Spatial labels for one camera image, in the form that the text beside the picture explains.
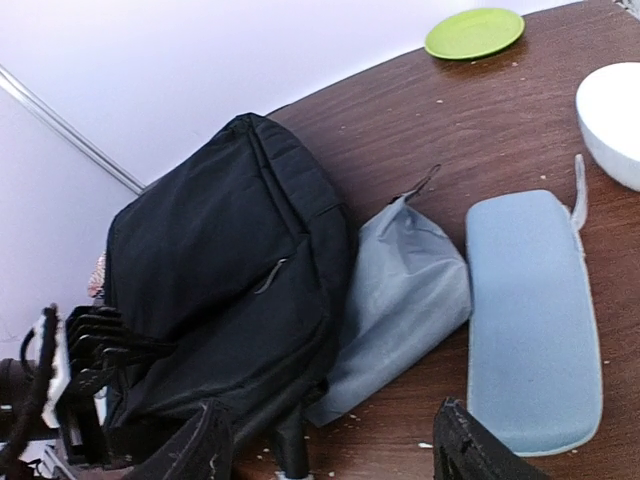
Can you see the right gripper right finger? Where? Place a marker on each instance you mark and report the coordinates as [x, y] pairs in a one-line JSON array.
[[464, 449]]

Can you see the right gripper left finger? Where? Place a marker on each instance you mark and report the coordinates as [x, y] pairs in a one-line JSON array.
[[201, 449]]

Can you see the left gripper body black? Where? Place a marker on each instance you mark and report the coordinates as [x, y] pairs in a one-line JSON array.
[[100, 347]]

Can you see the black backpack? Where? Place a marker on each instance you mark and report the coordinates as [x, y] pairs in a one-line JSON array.
[[241, 258]]

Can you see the patterned pink bowl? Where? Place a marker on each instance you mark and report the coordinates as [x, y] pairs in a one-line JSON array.
[[97, 278]]

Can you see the blue glasses case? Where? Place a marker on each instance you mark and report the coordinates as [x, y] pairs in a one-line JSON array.
[[534, 375]]

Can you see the grey cloth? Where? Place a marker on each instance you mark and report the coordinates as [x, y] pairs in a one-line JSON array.
[[410, 290]]

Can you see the white ribbed bowl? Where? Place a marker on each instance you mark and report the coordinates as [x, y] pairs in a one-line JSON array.
[[607, 105]]

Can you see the green plate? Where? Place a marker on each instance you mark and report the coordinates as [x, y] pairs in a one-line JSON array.
[[474, 33]]

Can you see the left aluminium frame post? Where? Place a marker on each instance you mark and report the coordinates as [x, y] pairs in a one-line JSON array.
[[49, 117]]

